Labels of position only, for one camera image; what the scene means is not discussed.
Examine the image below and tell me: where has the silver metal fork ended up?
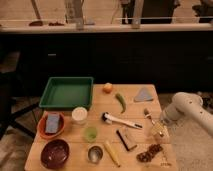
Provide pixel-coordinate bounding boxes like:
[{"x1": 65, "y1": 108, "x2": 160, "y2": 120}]
[{"x1": 144, "y1": 108, "x2": 155, "y2": 125}]

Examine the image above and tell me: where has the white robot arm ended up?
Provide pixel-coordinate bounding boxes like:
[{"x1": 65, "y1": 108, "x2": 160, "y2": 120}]
[{"x1": 150, "y1": 92, "x2": 213, "y2": 137}]

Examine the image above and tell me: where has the small green cup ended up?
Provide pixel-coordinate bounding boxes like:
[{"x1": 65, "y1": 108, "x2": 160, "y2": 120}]
[{"x1": 84, "y1": 127, "x2": 97, "y2": 142}]

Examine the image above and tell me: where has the small metal cup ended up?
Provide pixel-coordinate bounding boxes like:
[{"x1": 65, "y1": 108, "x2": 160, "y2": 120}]
[{"x1": 88, "y1": 146, "x2": 103, "y2": 163}]

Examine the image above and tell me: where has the white paper cup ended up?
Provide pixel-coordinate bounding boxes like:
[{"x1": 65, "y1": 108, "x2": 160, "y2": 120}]
[{"x1": 72, "y1": 107, "x2": 88, "y2": 125}]

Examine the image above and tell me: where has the brown grape bunch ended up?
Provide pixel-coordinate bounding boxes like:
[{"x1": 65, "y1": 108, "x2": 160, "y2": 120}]
[{"x1": 136, "y1": 144, "x2": 163, "y2": 163}]

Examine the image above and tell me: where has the brown black rectangular block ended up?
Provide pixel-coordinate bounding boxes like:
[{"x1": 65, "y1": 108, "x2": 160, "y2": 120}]
[{"x1": 116, "y1": 128, "x2": 137, "y2": 151}]

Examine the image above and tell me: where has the grey triangular cloth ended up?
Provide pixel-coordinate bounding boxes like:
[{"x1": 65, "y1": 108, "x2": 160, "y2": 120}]
[{"x1": 134, "y1": 87, "x2": 153, "y2": 102}]

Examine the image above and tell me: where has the green chili pepper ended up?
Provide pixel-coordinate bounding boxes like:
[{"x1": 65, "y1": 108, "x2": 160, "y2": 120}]
[{"x1": 115, "y1": 93, "x2": 126, "y2": 113}]

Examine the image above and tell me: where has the yellow corn cob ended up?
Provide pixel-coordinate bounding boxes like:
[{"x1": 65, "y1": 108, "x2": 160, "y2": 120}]
[{"x1": 104, "y1": 141, "x2": 121, "y2": 167}]

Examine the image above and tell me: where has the orange round fruit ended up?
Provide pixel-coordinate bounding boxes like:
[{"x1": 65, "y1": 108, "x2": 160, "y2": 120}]
[{"x1": 103, "y1": 83, "x2": 113, "y2": 93}]

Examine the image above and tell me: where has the green plastic tray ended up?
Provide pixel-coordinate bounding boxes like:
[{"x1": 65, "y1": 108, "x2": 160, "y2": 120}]
[{"x1": 39, "y1": 77, "x2": 94, "y2": 110}]

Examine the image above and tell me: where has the blue sponge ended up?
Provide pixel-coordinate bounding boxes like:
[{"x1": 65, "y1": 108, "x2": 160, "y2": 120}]
[{"x1": 45, "y1": 114, "x2": 60, "y2": 134}]

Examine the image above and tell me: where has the dark red bowl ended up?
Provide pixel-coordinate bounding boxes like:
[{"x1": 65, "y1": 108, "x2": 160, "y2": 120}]
[{"x1": 40, "y1": 139, "x2": 70, "y2": 169}]

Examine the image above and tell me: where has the orange plastic bowl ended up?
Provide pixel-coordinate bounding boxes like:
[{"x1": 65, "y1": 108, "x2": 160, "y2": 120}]
[{"x1": 37, "y1": 112, "x2": 65, "y2": 140}]

